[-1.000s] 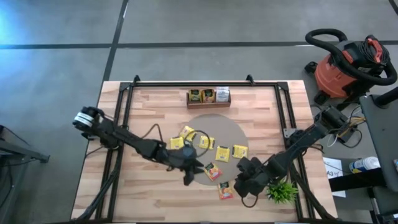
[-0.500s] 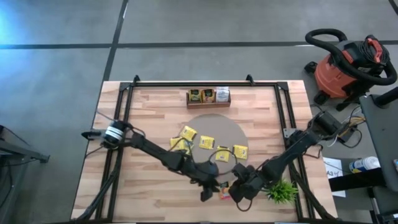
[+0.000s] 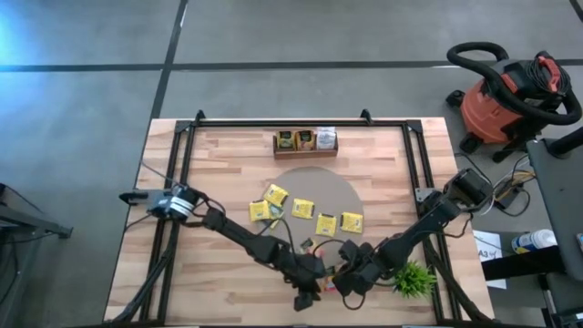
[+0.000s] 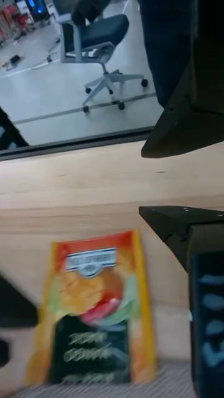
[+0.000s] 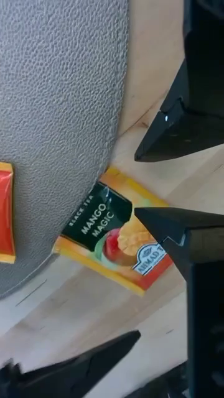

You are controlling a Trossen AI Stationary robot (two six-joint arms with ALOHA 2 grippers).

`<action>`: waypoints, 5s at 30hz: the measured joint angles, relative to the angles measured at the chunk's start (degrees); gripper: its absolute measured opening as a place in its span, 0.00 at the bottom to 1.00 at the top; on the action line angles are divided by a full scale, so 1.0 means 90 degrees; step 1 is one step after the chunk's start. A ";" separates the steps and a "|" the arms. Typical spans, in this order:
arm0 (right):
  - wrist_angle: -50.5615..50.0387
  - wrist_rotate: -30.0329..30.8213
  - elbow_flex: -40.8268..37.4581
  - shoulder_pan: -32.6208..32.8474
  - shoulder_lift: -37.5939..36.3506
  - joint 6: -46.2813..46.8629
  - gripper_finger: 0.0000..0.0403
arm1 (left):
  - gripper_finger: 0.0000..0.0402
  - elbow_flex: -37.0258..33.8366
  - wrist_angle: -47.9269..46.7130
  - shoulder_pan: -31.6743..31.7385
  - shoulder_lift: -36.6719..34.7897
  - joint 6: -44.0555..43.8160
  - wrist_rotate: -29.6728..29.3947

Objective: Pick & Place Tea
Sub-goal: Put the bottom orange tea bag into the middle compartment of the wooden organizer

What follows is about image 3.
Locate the white paper sheet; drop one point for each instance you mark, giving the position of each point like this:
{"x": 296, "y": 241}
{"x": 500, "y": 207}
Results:
{"x": 489, "y": 246}

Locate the round grey mat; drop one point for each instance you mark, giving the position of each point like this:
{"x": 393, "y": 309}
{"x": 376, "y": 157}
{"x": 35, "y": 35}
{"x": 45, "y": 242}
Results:
{"x": 328, "y": 191}

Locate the black aluminium rig frame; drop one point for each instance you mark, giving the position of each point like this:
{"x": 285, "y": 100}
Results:
{"x": 228, "y": 123}

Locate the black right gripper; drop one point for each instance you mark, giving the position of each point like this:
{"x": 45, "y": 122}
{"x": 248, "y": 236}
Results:
{"x": 373, "y": 269}

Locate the wooden tea organizer box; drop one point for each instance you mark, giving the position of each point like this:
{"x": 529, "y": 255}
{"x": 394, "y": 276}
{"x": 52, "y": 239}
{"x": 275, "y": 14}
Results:
{"x": 305, "y": 155}

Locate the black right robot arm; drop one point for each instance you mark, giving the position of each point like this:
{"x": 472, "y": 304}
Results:
{"x": 410, "y": 237}

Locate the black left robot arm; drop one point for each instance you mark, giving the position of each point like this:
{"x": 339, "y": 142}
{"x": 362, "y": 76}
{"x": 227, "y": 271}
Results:
{"x": 237, "y": 234}

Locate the blue white wipes canister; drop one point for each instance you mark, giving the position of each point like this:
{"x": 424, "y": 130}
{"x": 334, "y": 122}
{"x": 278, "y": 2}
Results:
{"x": 537, "y": 240}

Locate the green plant white pot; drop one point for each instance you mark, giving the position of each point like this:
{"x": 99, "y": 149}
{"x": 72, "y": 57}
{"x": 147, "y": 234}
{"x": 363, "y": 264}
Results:
{"x": 415, "y": 280}

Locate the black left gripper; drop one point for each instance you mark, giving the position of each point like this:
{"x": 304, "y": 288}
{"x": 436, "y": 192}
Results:
{"x": 303, "y": 273}

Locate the black metal stand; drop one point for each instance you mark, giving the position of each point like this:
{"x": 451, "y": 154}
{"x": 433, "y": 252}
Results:
{"x": 27, "y": 223}

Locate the orange shop vacuum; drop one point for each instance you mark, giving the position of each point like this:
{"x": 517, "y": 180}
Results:
{"x": 487, "y": 111}

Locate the orange white Tazo tea packet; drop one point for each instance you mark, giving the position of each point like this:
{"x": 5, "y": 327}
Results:
{"x": 326, "y": 138}

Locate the grey black cart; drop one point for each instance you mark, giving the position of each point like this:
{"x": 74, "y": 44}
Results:
{"x": 560, "y": 191}

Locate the black power strip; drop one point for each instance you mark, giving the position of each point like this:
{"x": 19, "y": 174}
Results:
{"x": 509, "y": 197}

